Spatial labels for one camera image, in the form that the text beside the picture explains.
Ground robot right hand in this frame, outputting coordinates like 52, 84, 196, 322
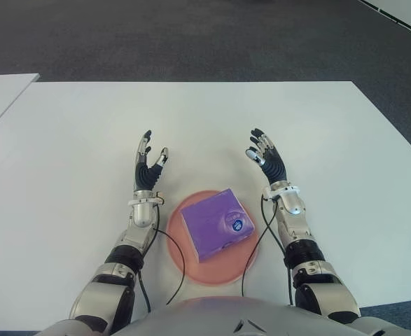
245, 127, 290, 186

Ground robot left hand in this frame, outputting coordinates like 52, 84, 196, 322
133, 129, 170, 193

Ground purple tissue paper pack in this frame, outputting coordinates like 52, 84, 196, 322
179, 188, 256, 263

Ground round pink plate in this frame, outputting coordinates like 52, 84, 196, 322
165, 189, 261, 285

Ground silver robot torso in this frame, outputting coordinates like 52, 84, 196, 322
42, 295, 411, 336

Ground white adjoining table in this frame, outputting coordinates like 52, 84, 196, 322
0, 72, 41, 139

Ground grey right wrist cable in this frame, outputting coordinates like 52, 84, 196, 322
239, 194, 295, 307

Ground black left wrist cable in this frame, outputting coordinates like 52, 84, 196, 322
138, 206, 188, 312

